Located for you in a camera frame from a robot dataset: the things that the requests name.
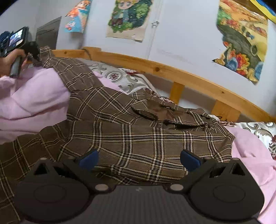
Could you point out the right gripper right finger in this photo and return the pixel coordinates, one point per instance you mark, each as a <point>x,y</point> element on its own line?
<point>219,190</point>

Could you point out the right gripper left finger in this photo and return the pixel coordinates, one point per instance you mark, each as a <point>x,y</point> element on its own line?
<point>54,192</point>

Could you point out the brown plaid coat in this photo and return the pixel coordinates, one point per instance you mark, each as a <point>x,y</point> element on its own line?
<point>139,137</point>

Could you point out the person's left hand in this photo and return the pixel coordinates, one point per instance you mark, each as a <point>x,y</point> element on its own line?
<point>6,62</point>

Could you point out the grey door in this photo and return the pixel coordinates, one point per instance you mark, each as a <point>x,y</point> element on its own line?
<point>47,34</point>

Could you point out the orange anime girl poster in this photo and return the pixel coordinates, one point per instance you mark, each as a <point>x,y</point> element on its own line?
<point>79,15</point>

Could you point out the pink bed sheet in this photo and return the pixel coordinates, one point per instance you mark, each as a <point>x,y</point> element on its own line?
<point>40,99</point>

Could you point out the green chibi character poster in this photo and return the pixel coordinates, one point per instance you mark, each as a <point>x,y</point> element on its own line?
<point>129,20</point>

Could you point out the floral patterned bedding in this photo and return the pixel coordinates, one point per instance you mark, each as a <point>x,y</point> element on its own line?
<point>251,137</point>

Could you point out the colourful landscape poster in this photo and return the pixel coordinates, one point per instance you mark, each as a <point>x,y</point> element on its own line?
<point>245,34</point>

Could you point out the yellow blue poster corner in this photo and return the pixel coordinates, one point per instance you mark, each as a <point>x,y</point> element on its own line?
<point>265,9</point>

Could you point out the wooden bed frame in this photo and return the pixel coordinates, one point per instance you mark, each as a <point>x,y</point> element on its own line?
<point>228,106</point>

